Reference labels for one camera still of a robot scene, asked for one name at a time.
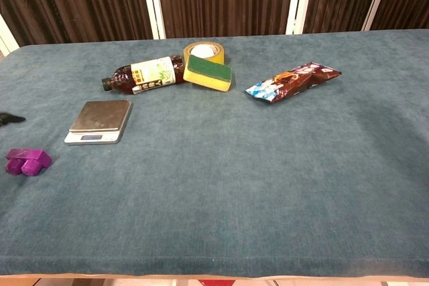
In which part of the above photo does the silver kitchen scale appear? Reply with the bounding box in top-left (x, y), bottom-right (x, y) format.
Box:
top-left (64, 99), bottom-right (133, 146)

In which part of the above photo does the brown tea plastic bottle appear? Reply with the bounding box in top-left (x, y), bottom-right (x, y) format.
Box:
top-left (101, 55), bottom-right (186, 96)

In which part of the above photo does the blue table cloth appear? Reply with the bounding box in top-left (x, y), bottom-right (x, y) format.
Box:
top-left (0, 28), bottom-right (429, 279)

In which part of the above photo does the yellow adhesive tape roll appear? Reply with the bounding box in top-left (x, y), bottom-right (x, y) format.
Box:
top-left (182, 42), bottom-right (226, 65)

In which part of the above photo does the yellow green scrubbing sponge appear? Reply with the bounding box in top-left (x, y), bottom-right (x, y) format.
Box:
top-left (182, 54), bottom-right (233, 93)

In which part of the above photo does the brown blue snack bag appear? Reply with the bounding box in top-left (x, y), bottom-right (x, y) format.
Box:
top-left (245, 62), bottom-right (343, 104)

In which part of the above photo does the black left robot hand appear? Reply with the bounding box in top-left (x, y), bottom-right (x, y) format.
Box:
top-left (0, 112), bottom-right (27, 127)

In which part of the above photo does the purple plastic block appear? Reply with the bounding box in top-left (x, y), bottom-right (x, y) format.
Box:
top-left (4, 148), bottom-right (53, 177)

